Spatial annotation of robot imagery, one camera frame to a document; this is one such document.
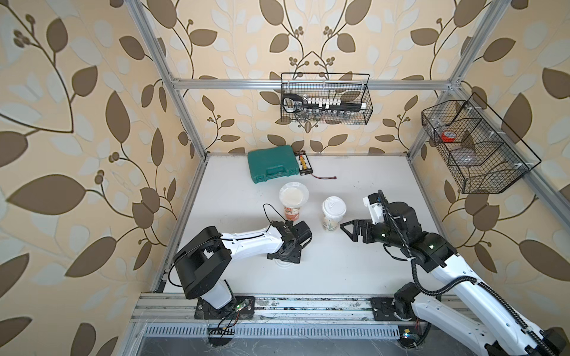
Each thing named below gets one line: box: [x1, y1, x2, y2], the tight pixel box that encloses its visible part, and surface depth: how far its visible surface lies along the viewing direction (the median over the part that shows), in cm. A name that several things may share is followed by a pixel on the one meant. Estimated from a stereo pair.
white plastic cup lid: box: [322, 195, 347, 220], surface depth 82 cm
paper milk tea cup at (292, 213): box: [283, 206, 300, 222], surface depth 88 cm
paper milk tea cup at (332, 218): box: [322, 207, 347, 232], surface depth 82 cm
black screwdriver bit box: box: [293, 149, 314, 176], surface depth 118 cm
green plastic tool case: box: [247, 144, 300, 184], surface depth 117 cm
